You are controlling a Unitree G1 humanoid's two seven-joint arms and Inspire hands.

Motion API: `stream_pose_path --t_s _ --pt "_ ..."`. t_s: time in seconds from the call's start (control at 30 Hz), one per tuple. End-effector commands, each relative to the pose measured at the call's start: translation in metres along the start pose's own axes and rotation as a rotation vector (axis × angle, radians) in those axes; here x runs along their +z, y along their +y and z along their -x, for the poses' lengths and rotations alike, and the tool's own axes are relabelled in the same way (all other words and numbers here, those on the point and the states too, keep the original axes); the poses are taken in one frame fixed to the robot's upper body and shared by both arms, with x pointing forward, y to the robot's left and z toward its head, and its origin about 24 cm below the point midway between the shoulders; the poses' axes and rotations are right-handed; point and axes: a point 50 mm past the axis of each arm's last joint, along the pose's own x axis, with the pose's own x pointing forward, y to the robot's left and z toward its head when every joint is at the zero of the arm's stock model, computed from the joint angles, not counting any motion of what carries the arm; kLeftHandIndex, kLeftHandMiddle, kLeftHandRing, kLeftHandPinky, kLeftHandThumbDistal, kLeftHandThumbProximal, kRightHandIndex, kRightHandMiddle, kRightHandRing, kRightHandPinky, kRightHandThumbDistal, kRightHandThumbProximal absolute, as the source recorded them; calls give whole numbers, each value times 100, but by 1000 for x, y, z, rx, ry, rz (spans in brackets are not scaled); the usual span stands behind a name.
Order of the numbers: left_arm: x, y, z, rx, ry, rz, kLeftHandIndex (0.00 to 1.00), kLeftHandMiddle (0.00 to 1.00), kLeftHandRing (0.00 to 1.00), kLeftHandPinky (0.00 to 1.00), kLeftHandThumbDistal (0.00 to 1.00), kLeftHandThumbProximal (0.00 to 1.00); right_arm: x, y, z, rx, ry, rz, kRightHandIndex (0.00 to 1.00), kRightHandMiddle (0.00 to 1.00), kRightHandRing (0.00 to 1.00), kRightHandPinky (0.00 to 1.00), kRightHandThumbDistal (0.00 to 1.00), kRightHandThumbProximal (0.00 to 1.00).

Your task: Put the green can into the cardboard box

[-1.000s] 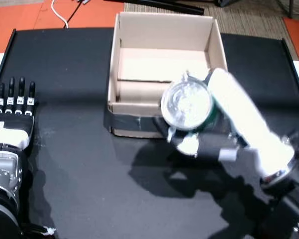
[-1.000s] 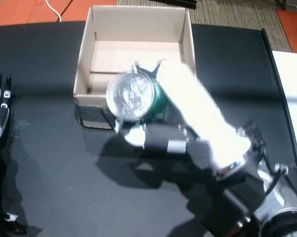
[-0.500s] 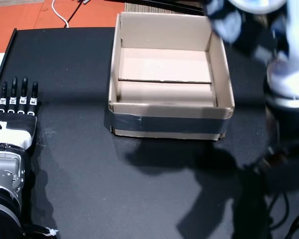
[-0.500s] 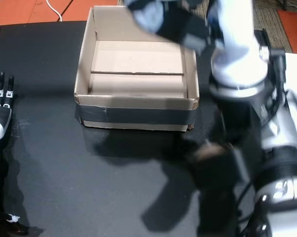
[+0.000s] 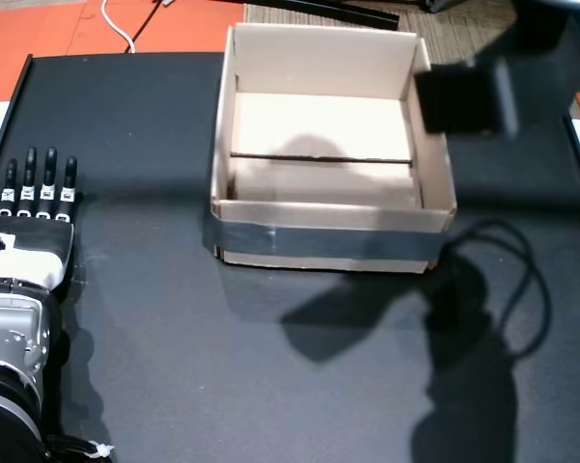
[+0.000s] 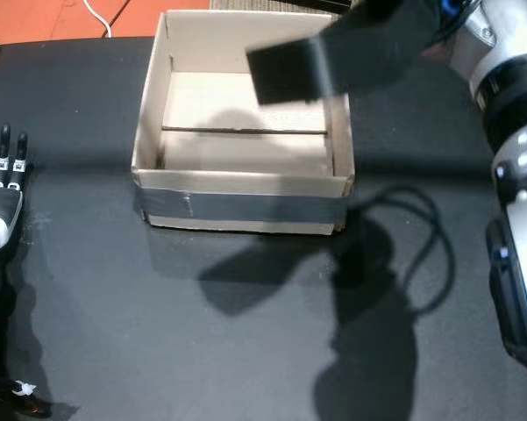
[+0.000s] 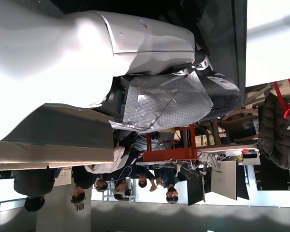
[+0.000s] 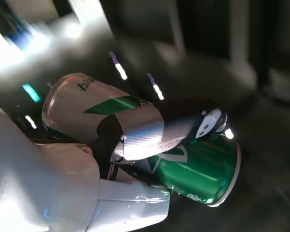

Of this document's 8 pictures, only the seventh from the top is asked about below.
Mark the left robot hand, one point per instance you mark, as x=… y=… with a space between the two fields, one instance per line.
x=169 y=101

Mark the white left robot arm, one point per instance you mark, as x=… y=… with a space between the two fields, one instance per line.
x=38 y=60

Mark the brown cardboard paper box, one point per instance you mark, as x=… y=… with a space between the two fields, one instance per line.
x=50 y=157

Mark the red metal shelf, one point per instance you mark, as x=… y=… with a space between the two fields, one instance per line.
x=173 y=153

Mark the white desk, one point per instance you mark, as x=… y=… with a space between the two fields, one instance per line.
x=226 y=148

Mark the person with dark hair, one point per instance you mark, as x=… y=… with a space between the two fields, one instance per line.
x=144 y=180

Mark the person with glasses blue shirt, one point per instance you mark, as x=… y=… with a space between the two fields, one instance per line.
x=170 y=186

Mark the person in white jacket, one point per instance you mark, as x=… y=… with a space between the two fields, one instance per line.
x=106 y=162

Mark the black monitor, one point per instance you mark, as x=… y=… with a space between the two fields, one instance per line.
x=195 y=188

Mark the red emergency button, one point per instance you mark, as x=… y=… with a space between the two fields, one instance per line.
x=245 y=151

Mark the white backed monitor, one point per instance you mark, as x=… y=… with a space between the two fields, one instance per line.
x=225 y=180

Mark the black jacket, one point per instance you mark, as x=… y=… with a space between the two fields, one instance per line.
x=273 y=130

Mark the person in dark sweater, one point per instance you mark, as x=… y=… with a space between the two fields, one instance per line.
x=83 y=183

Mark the black flat panel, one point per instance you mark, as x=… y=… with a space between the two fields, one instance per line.
x=275 y=178

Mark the person in black coat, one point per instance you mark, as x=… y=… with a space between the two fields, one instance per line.
x=33 y=186

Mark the red chair frame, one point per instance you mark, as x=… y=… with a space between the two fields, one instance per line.
x=289 y=106

